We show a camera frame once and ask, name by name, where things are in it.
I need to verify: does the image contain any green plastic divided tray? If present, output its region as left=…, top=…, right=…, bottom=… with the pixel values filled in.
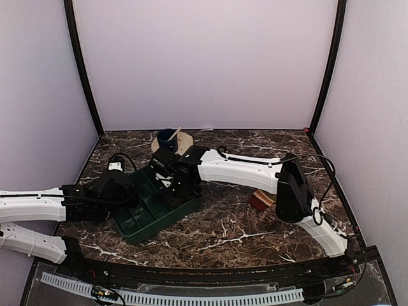
left=113, top=167, right=200, bottom=245

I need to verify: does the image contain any striped brown red sock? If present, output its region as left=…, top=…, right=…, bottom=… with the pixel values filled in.
left=247, top=189, right=275, bottom=212

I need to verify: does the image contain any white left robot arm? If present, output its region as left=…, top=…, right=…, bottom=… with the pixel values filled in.
left=1, top=162, right=138, bottom=278

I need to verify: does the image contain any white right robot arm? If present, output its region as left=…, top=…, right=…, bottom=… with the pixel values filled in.
left=165, top=146, right=353, bottom=277

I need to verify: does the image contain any dark blue cup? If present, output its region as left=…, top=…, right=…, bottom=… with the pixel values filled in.
left=157, top=128, right=178, bottom=152

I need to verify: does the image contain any wooden stick in cup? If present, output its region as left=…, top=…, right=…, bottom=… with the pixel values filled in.
left=168, top=126, right=182, bottom=141

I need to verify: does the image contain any small circuit board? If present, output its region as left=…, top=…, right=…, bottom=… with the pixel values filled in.
left=91, top=286, right=119, bottom=302

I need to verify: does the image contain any black front rail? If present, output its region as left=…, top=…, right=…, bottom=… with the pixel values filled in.
left=83, top=258, right=340, bottom=286

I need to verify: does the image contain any white slotted cable duct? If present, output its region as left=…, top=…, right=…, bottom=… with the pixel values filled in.
left=40, top=272, right=304, bottom=305

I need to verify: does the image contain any black left frame post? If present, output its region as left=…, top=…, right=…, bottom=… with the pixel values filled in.
left=63, top=0, right=105, bottom=138

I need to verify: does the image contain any black frame post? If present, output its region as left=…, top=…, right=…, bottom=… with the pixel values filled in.
left=63, top=0, right=105, bottom=138
left=308, top=0, right=347, bottom=138

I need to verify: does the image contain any black right frame post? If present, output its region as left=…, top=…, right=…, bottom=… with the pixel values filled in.
left=308, top=0, right=347, bottom=138

